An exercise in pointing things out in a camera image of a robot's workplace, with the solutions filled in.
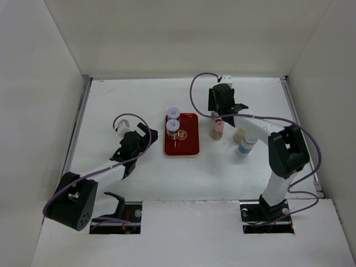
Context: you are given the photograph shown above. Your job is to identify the grey-lid spice jar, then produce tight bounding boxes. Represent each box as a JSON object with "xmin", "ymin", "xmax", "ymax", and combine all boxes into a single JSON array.
[
  {"xmin": 166, "ymin": 119, "xmax": 180, "ymax": 140},
  {"xmin": 166, "ymin": 107, "xmax": 181, "ymax": 121}
]

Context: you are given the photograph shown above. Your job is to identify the grey-lid spice jar front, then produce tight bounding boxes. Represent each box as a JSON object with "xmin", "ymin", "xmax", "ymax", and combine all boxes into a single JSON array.
[{"xmin": 166, "ymin": 107, "xmax": 181, "ymax": 121}]

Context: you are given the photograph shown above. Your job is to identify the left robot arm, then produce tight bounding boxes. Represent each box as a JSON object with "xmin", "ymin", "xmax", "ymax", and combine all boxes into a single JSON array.
[{"xmin": 43, "ymin": 120, "xmax": 159, "ymax": 231}]

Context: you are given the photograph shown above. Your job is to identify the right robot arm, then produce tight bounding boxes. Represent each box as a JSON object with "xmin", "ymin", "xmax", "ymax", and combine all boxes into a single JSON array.
[{"xmin": 208, "ymin": 83, "xmax": 310, "ymax": 220}]

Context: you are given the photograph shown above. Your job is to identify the pink-lid spice bottle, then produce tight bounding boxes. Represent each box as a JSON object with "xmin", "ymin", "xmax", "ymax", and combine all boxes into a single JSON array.
[{"xmin": 210, "ymin": 118, "xmax": 225, "ymax": 141}]

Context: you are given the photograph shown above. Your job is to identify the red lacquer tray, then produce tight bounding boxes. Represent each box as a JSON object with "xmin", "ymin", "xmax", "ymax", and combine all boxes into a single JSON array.
[{"xmin": 164, "ymin": 113, "xmax": 200, "ymax": 156}]

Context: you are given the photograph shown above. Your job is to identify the yellow-lid spice bottle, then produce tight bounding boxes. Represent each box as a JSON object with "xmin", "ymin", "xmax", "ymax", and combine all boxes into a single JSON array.
[{"xmin": 233, "ymin": 128, "xmax": 245, "ymax": 143}]

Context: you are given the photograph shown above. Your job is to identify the grey-cap blue-label bottle front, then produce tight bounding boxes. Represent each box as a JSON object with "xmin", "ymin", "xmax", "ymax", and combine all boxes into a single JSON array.
[{"xmin": 236, "ymin": 134, "xmax": 258, "ymax": 158}]

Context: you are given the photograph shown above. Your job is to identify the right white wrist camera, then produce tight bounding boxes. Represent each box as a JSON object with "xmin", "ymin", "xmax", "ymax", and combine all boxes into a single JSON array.
[{"xmin": 217, "ymin": 75, "xmax": 233, "ymax": 88}]

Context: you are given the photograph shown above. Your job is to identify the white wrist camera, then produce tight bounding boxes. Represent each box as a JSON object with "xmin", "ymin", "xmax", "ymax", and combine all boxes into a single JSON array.
[
  {"xmin": 217, "ymin": 75, "xmax": 233, "ymax": 88},
  {"xmin": 115, "ymin": 119, "xmax": 132, "ymax": 138}
]

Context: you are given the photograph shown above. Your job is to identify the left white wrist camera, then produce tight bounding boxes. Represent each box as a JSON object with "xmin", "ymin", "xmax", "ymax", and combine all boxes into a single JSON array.
[{"xmin": 115, "ymin": 119, "xmax": 132, "ymax": 138}]

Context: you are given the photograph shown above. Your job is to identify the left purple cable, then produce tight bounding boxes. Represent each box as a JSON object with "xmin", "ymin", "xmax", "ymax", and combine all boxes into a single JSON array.
[{"xmin": 41, "ymin": 112, "xmax": 153, "ymax": 217}]

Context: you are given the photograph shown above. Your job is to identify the purple cable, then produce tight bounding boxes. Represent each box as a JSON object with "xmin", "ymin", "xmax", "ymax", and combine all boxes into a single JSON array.
[
  {"xmin": 41, "ymin": 112, "xmax": 153, "ymax": 217},
  {"xmin": 189, "ymin": 72, "xmax": 323, "ymax": 226}
]

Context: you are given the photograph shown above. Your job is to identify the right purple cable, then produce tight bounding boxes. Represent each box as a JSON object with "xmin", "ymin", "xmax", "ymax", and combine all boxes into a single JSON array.
[{"xmin": 189, "ymin": 72, "xmax": 323, "ymax": 226}]

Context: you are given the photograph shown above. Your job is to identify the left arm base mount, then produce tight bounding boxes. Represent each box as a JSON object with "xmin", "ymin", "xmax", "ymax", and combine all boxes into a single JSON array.
[{"xmin": 89, "ymin": 191, "xmax": 143, "ymax": 235}]

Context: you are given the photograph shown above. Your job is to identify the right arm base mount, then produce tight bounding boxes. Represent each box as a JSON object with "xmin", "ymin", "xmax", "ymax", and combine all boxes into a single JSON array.
[{"xmin": 240, "ymin": 201, "xmax": 294, "ymax": 234}]

